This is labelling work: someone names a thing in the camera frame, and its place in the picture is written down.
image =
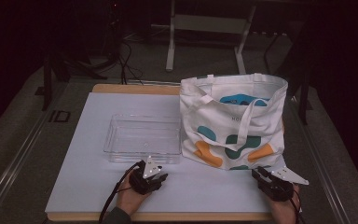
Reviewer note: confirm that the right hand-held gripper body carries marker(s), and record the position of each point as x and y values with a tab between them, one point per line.
276	186

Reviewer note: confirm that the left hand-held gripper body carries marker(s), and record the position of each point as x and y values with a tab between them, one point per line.
140	182

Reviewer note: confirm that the clear plastic tray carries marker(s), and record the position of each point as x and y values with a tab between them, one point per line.
143	140

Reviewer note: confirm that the white patterned tote bag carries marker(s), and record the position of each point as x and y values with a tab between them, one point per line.
227	130

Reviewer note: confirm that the person's left hand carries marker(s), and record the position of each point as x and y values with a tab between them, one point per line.
130	199

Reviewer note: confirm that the person's right hand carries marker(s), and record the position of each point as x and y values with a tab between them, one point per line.
284	210

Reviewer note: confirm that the white table mat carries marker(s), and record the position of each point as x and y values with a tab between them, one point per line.
84	183

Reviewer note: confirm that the black metal stand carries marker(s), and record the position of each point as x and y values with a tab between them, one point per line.
303	87
56	67

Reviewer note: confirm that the black rectangular floor bracket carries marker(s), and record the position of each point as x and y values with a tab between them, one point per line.
59	116

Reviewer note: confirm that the white metal desk frame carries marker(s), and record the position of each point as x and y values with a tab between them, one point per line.
208	23

